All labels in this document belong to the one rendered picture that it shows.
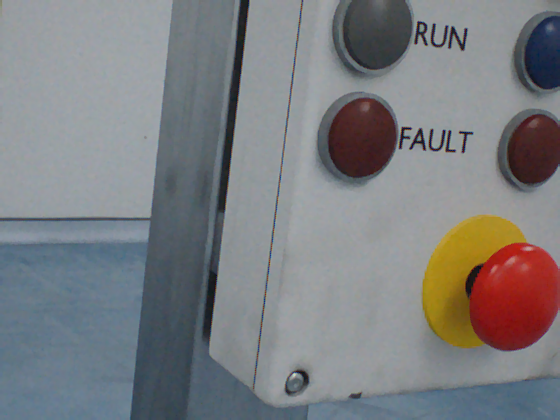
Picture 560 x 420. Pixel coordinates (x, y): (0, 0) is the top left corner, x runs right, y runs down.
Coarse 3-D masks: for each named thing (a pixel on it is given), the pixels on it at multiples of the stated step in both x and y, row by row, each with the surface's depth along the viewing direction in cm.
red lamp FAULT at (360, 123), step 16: (352, 112) 30; (368, 112) 30; (384, 112) 31; (336, 128) 30; (352, 128) 30; (368, 128) 30; (384, 128) 31; (336, 144) 30; (352, 144) 30; (368, 144) 30; (384, 144) 31; (336, 160) 30; (352, 160) 30; (368, 160) 31; (384, 160) 31; (352, 176) 31
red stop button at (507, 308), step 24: (504, 264) 32; (528, 264) 33; (552, 264) 33; (480, 288) 32; (504, 288) 32; (528, 288) 33; (552, 288) 33; (480, 312) 32; (504, 312) 32; (528, 312) 33; (552, 312) 34; (480, 336) 33; (504, 336) 33; (528, 336) 33
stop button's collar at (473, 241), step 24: (480, 216) 34; (456, 240) 34; (480, 240) 35; (504, 240) 35; (432, 264) 34; (456, 264) 34; (432, 288) 34; (456, 288) 34; (432, 312) 34; (456, 312) 35; (456, 336) 35
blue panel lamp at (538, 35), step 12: (540, 24) 34; (552, 24) 34; (540, 36) 33; (552, 36) 34; (528, 48) 34; (540, 48) 33; (552, 48) 34; (528, 60) 34; (540, 60) 34; (552, 60) 34; (528, 72) 34; (540, 72) 34; (552, 72) 34; (540, 84) 34; (552, 84) 34
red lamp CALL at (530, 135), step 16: (528, 128) 34; (544, 128) 34; (512, 144) 34; (528, 144) 34; (544, 144) 35; (512, 160) 34; (528, 160) 34; (544, 160) 35; (528, 176) 35; (544, 176) 35
